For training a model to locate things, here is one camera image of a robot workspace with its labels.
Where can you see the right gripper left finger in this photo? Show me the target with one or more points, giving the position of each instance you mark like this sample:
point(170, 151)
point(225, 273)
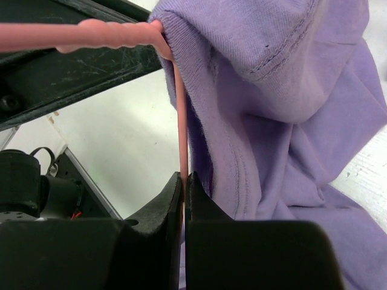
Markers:
point(140, 252)

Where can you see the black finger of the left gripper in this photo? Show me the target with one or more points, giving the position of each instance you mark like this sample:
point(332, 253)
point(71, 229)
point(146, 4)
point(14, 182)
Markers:
point(36, 83)

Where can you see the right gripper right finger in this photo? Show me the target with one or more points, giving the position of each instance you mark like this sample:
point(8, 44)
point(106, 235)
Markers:
point(222, 253)

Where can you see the pink wire hanger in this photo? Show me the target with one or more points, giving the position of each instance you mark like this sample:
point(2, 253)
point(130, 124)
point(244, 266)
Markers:
point(93, 33)

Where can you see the purple t shirt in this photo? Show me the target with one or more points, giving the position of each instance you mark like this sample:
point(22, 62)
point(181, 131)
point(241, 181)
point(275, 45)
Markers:
point(281, 95)

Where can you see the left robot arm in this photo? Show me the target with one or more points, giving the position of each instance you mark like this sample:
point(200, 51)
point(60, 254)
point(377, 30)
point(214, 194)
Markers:
point(63, 191)

